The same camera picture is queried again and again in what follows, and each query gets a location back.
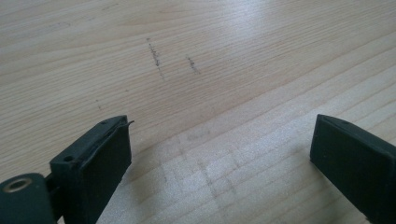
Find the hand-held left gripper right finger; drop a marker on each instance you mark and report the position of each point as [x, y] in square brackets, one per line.
[358, 168]

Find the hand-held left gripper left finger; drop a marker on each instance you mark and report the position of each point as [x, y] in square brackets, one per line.
[93, 161]

